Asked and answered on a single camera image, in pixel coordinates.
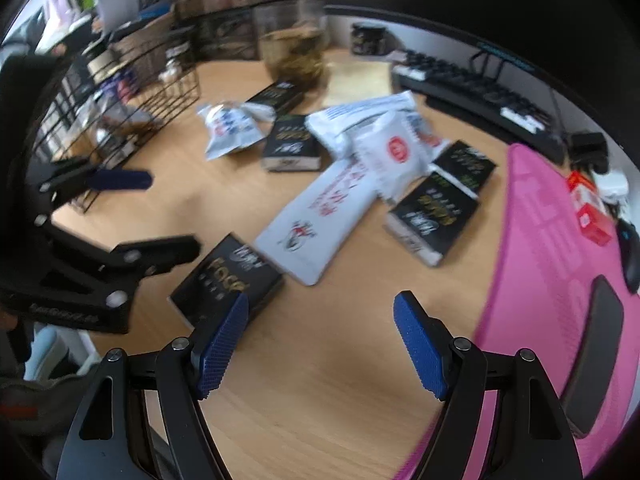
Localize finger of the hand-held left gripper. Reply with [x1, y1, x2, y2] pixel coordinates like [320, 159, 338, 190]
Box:
[35, 212, 202, 311]
[27, 156, 154, 210]

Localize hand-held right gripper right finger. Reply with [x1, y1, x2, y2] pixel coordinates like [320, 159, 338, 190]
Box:
[393, 290, 583, 480]

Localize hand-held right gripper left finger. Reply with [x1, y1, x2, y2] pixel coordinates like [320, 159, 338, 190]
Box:
[55, 291, 250, 480]

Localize black wire basket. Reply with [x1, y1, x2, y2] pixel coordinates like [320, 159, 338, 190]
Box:
[37, 35, 202, 216]

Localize black box with gold print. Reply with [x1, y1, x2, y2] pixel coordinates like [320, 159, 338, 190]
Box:
[262, 114, 323, 173]
[431, 140, 497, 196]
[245, 80, 307, 116]
[169, 232, 286, 326]
[384, 187, 481, 267]

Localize long white sachet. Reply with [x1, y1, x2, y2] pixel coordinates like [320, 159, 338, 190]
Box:
[255, 157, 381, 286]

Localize wooden desktop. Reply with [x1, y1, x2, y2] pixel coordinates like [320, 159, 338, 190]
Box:
[50, 45, 516, 480]

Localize white packet with blue print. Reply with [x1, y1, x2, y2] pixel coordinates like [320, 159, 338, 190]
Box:
[196, 101, 276, 162]

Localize grey clothing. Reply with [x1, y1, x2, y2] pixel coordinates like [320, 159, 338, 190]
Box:
[0, 370, 101, 463]

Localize pink desk mat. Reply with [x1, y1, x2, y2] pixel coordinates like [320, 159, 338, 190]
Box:
[395, 142, 640, 480]

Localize cardboard box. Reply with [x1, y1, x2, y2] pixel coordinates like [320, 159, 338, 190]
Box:
[110, 10, 193, 68]

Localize black wrist rest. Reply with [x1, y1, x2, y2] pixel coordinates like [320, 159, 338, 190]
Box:
[560, 276, 627, 436]

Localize lilac cloth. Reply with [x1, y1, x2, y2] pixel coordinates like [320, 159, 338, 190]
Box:
[37, 0, 81, 46]

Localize white packet with red logo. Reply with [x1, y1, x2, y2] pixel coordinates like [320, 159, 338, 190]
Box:
[352, 110, 453, 206]

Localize glass jar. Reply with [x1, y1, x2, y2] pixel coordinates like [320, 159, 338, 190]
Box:
[254, 1, 331, 91]

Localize red and white box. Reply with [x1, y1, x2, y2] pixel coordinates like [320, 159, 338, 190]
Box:
[567, 171, 613, 246]

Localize white blue-striped packet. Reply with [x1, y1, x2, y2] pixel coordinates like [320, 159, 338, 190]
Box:
[306, 90, 426, 161]

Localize black mouse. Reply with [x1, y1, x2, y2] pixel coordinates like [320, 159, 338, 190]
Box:
[615, 217, 640, 295]

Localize white charger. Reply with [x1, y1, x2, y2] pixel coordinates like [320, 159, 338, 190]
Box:
[597, 172, 630, 203]

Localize beige pad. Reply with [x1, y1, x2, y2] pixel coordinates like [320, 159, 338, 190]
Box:
[322, 57, 401, 108]

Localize black keyboard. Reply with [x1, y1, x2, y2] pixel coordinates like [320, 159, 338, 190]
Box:
[390, 50, 568, 163]

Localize black power adapter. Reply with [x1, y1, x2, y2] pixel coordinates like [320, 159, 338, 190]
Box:
[570, 131, 610, 171]

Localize black monitor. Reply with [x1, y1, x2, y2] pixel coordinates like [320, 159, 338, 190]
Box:
[295, 0, 636, 161]

